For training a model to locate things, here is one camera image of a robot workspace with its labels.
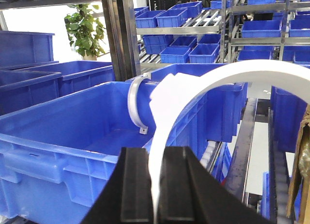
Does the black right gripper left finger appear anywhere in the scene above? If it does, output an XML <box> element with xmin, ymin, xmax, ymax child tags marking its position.
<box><xmin>82</xmin><ymin>147</ymin><xmax>154</xmax><ymax>224</ymax></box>

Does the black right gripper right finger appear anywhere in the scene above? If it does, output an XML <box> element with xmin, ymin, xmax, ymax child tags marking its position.
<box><xmin>157</xmin><ymin>146</ymin><xmax>269</xmax><ymax>224</ymax></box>

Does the white PVC pipe clamp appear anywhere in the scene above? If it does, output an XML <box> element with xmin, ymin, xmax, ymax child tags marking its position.
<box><xmin>148</xmin><ymin>60</ymin><xmax>310</xmax><ymax>214</ymax></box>

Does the large blue plastic bin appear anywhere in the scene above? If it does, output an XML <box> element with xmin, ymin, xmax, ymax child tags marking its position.
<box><xmin>0</xmin><ymin>63</ymin><xmax>249</xmax><ymax>224</ymax></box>

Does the blue bin left side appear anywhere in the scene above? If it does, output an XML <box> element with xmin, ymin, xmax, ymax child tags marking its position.
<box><xmin>0</xmin><ymin>31</ymin><xmax>61</xmax><ymax>114</ymax></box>

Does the brown cardboard box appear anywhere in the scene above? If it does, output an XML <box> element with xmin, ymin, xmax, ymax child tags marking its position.
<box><xmin>286</xmin><ymin>105</ymin><xmax>310</xmax><ymax>224</ymax></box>

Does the green potted plant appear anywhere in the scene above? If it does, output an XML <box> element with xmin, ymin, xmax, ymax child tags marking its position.
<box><xmin>64</xmin><ymin>3</ymin><xmax>106</xmax><ymax>60</ymax></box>

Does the steel shelf upright post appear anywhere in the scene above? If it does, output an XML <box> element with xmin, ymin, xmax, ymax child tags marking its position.
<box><xmin>101</xmin><ymin>0</ymin><xmax>140</xmax><ymax>81</ymax></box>

